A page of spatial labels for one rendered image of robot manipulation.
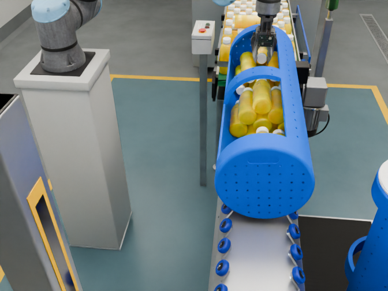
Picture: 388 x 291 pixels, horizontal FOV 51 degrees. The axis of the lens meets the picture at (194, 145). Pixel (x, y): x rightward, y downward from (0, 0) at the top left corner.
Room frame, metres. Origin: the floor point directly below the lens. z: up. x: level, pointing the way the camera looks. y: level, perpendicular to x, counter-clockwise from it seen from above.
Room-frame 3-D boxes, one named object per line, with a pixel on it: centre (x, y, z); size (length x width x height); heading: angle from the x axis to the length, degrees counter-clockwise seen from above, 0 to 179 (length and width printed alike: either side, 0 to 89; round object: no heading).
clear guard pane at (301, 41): (2.35, -0.67, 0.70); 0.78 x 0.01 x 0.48; 172
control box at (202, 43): (2.00, -0.06, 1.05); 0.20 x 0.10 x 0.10; 172
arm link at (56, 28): (1.62, 0.56, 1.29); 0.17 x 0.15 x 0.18; 159
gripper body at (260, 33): (1.47, -0.28, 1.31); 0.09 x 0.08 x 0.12; 173
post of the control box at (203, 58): (2.00, -0.06, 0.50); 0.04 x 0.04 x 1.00; 82
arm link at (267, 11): (1.47, -0.28, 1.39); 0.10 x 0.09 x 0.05; 83
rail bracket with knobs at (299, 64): (1.77, -0.52, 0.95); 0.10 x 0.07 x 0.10; 82
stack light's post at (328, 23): (2.09, -0.73, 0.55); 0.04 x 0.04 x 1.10; 82
